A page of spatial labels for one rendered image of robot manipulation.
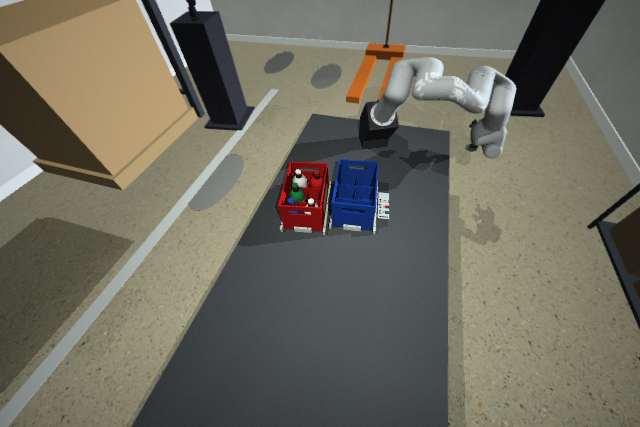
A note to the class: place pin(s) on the blue plastic crate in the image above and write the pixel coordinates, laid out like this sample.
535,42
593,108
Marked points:
355,202

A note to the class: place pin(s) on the white bottle with brown label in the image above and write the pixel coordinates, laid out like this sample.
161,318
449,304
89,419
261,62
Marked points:
311,203

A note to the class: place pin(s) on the white pick list card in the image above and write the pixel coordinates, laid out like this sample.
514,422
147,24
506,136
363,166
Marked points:
383,205

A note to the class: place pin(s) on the red plastic crate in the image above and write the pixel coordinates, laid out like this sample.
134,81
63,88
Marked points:
315,220

